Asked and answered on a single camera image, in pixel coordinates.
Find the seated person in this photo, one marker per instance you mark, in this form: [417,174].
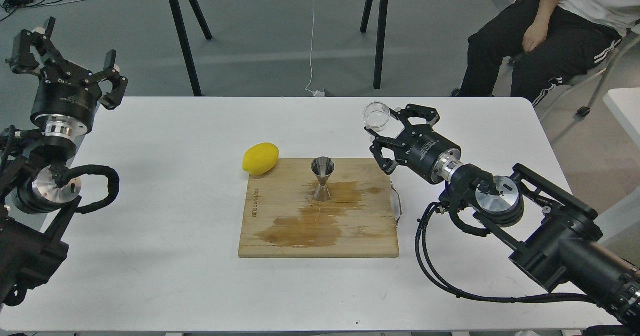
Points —
[554,40]

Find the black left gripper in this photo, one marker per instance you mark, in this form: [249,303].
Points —
[34,53]

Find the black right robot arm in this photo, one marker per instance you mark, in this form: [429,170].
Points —
[552,234]

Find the yellow lemon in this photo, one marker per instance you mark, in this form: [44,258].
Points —
[260,158]

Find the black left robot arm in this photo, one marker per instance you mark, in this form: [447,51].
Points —
[39,193]

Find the steel double jigger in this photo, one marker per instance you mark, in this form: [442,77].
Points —
[323,167]

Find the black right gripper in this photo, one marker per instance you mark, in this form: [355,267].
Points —
[418,146]

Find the wooden cutting board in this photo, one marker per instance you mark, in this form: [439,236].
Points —
[282,218]

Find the clear glass measuring cup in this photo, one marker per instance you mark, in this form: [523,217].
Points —
[376,116]

